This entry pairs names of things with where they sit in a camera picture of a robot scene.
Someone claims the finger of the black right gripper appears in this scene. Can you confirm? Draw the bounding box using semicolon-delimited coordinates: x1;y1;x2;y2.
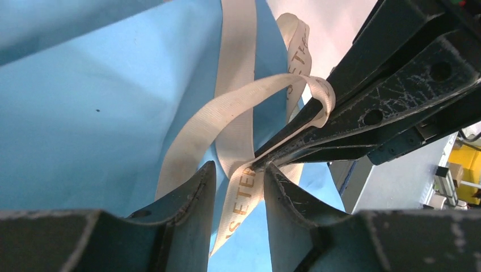
254;29;480;169
254;0;452;159

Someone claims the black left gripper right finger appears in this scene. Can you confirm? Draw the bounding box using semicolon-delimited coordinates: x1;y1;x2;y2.
264;164;480;271

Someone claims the blue wrapping paper sheet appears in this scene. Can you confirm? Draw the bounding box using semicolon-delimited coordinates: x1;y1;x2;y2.
0;0;347;272

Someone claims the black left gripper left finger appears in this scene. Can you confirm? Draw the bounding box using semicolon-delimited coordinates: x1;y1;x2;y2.
1;161;216;271

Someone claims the cream ribbon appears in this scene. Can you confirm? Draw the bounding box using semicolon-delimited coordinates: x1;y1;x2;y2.
155;1;336;252

